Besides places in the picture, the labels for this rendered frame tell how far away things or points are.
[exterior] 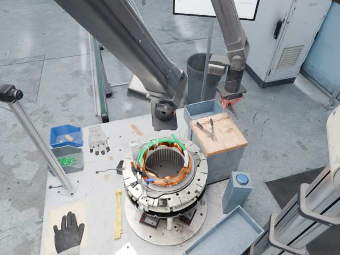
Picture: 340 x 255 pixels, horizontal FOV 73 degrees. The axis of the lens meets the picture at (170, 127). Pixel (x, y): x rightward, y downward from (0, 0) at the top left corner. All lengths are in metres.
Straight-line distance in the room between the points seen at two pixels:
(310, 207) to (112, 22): 0.71
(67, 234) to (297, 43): 2.82
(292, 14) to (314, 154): 1.40
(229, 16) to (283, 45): 2.24
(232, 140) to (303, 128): 1.90
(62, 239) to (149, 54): 0.96
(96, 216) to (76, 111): 1.89
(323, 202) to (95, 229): 0.87
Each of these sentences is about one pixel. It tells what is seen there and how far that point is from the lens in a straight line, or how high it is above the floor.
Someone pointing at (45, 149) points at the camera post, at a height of 1.10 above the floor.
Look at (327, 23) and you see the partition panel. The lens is 3.29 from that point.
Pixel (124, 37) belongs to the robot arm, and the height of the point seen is 1.70.
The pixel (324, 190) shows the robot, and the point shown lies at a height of 1.28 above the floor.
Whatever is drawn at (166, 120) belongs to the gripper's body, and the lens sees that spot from 0.62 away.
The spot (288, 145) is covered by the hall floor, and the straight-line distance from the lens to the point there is 2.63.
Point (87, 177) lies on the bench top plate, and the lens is 1.30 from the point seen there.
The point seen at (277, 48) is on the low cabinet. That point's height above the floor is 0.55.
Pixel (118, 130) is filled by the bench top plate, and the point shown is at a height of 0.78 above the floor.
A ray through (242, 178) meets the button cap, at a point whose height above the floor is 1.05.
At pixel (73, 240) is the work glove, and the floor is 0.80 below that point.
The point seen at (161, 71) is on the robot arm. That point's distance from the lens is 0.39.
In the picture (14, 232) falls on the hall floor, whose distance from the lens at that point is 2.27.
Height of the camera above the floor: 1.83
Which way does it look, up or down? 47 degrees down
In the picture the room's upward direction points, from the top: straight up
